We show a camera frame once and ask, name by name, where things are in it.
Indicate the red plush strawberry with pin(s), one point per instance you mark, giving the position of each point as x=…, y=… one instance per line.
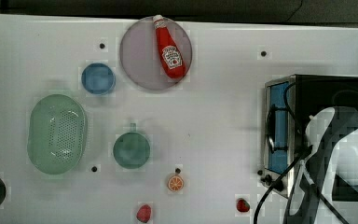
x=242, y=206

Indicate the pink round plate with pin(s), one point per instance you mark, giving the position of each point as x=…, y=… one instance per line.
x=139, y=54

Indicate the pink plush raspberry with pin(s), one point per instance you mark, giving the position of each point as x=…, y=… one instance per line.
x=144, y=213

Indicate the black steel toaster oven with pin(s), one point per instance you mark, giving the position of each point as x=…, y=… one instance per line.
x=290, y=104

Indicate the teal green cup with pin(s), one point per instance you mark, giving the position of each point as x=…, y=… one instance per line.
x=132, y=149

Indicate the blue small bowl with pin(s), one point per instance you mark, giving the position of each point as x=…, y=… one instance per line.
x=98, y=79

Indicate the plush orange slice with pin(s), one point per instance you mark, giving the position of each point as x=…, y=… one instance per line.
x=175, y=183

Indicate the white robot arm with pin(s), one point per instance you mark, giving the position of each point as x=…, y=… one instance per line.
x=332, y=136

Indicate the red plush ketchup bottle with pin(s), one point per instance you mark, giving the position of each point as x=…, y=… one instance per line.
x=170, y=56

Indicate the green perforated colander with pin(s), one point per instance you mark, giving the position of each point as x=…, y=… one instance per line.
x=57, y=134

